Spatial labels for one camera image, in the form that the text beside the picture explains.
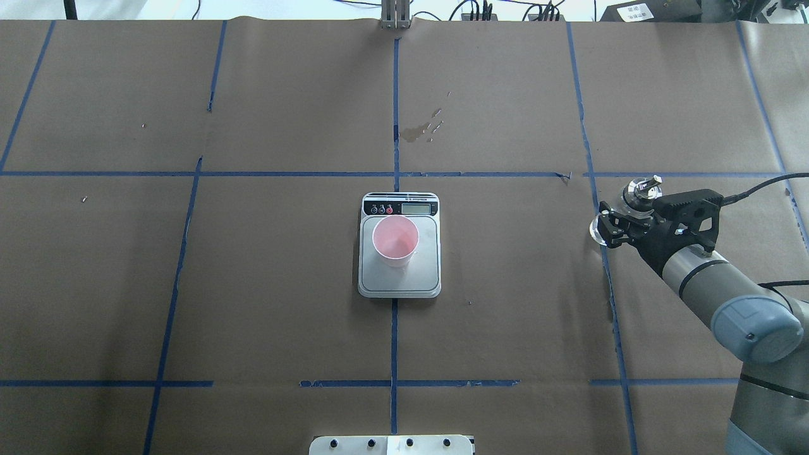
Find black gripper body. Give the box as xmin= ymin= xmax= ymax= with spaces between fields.
xmin=632 ymin=215 xmax=697 ymax=277

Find pink paper cup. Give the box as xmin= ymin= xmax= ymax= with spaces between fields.
xmin=372 ymin=215 xmax=420 ymax=268

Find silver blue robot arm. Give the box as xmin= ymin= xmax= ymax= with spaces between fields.
xmin=595 ymin=195 xmax=808 ymax=454

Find silver digital kitchen scale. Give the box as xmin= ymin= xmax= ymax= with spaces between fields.
xmin=356 ymin=192 xmax=442 ymax=299

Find black box with label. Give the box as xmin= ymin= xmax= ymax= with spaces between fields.
xmin=598 ymin=1 xmax=703 ymax=23

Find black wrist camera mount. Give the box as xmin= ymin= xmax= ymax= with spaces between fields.
xmin=653 ymin=189 xmax=724 ymax=255

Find aluminium frame post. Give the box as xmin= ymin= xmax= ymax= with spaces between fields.
xmin=380 ymin=0 xmax=412 ymax=30

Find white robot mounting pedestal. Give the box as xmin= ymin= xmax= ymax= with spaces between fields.
xmin=308 ymin=434 xmax=476 ymax=454

